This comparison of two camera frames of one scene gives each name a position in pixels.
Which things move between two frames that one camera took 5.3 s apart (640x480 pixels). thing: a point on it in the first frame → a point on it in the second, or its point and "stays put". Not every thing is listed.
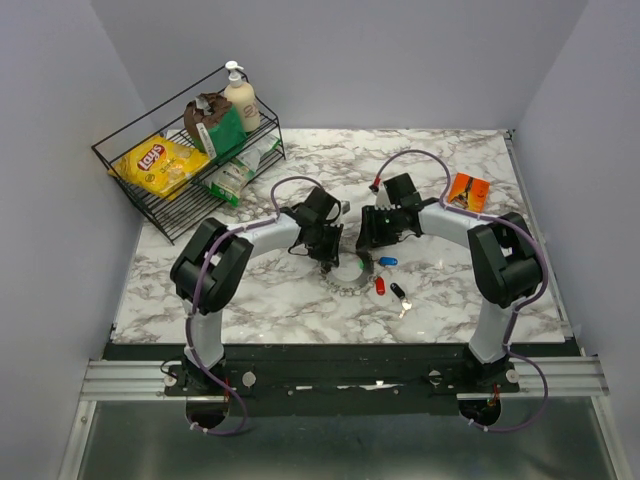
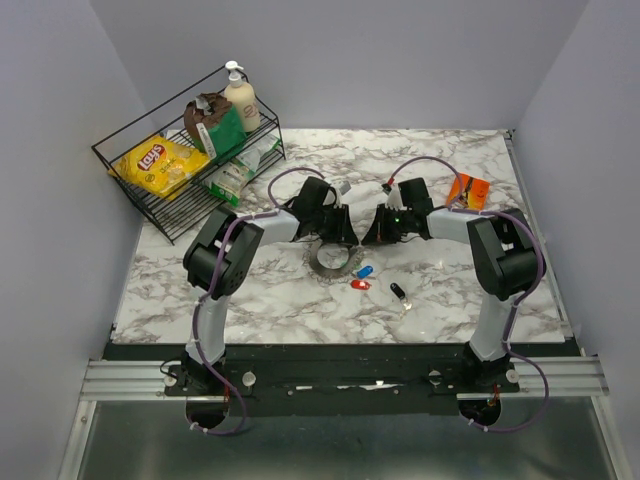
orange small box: [469, 193] stays put
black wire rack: [182, 160] stays put
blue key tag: [388, 261] → [363, 272]
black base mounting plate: [337, 379] stays put
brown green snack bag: [214, 126] stays put
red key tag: [380, 286] → [361, 284]
